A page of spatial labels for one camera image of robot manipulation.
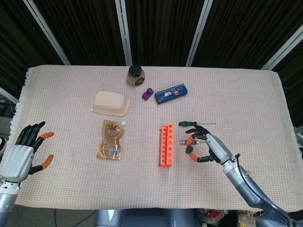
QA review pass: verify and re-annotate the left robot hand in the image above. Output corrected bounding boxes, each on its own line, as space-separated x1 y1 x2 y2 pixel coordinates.
0 121 55 183

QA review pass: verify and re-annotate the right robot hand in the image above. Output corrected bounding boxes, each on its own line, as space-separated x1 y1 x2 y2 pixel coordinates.
185 125 234 166

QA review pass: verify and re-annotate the black metal precision screwdriver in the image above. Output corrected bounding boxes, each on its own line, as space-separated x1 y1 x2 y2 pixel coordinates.
180 140 206 146

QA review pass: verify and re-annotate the green black striped screwdriver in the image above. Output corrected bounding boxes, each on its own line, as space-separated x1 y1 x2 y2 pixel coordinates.
178 121 216 127

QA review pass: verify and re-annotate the orange tool holder rack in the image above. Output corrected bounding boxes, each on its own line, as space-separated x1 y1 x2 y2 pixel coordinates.
157 123 175 168

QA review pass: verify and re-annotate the beige woven tablecloth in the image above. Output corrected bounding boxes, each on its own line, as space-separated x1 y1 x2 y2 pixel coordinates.
9 65 297 211

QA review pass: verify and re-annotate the blue printed pencil box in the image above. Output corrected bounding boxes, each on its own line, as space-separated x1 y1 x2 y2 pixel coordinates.
154 82 189 105

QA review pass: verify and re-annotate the purple toy brick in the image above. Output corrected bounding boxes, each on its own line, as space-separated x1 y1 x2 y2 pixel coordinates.
141 87 154 101

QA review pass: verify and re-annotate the brown spout pouch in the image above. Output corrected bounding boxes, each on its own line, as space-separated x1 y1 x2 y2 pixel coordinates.
96 119 127 160

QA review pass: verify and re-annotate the grey blue robot torso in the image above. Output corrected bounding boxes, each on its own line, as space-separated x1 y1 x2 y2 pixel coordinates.
94 208 198 227

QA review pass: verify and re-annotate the beige plastic food container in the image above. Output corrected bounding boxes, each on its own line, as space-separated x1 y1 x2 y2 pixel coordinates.
89 90 131 117

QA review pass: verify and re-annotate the glass jar black lid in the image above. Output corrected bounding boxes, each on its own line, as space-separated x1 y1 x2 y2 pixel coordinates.
127 65 146 86

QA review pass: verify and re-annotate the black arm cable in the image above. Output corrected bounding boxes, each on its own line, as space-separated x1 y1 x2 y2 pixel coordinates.
235 153 293 222

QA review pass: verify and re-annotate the grey partition post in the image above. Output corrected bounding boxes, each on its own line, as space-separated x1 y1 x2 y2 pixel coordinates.
185 0 214 67
23 0 71 66
261 30 303 70
115 0 133 67
0 86 20 105

